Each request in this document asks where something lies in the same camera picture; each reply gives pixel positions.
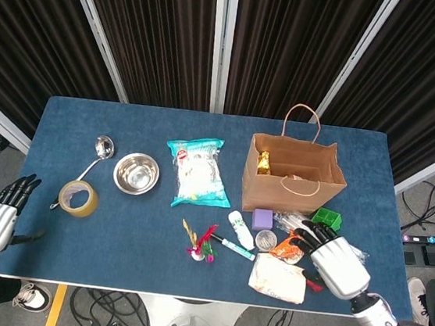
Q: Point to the yellow floor tape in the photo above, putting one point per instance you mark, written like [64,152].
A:
[55,307]

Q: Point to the teal white snack bag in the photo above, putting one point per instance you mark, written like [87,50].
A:
[198,172]

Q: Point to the white paper pouch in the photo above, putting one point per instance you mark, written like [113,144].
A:
[279,278]

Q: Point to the orange snack packet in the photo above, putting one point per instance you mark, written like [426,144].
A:
[288,251]

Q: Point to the purple cube box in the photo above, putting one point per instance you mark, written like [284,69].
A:
[262,218]

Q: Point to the white sneaker with laces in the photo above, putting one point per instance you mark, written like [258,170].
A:
[31,296]

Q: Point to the clear plastic straw bundle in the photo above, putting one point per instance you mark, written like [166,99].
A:
[287,220]

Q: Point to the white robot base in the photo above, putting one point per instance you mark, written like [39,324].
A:
[191,325]

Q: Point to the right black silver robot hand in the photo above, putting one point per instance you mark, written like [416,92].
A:
[339,267]

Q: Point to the yellow biscuit packet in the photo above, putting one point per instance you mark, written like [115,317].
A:
[264,162]

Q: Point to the teal pen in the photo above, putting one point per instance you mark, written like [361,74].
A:
[233,246]

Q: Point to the small white plastic bottle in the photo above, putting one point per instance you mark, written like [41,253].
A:
[238,226]

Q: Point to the white partition frame post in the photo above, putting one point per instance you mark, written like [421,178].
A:
[221,41]
[96,27]
[355,57]

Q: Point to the brown packing tape roll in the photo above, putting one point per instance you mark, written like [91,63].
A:
[89,205]

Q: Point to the stainless steel bowl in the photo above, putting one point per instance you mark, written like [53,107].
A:
[136,173]

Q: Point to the black floor pedal box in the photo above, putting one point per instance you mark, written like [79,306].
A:
[432,256]

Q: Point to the black pleated curtain panel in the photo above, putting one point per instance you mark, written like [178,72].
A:
[27,39]
[427,84]
[293,49]
[153,34]

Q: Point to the green plastic grid tray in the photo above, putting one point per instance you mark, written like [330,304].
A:
[327,217]

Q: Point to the small red clip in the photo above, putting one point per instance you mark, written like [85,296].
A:
[313,286]

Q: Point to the stainless steel ladle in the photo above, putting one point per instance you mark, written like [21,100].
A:
[104,146]

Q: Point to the colourful feather shuttlecock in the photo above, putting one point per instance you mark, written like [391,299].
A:
[202,246]

